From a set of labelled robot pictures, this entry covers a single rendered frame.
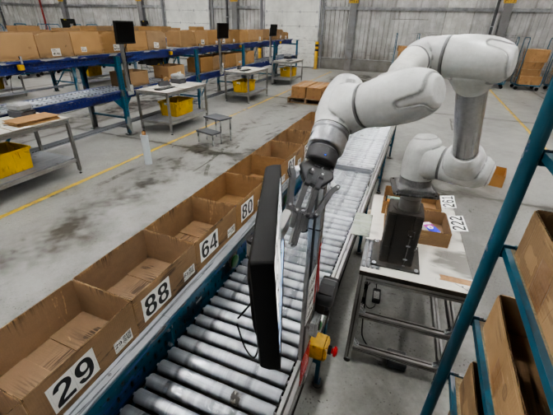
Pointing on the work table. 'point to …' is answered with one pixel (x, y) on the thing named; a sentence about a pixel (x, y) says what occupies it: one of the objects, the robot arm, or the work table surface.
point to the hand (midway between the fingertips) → (295, 229)
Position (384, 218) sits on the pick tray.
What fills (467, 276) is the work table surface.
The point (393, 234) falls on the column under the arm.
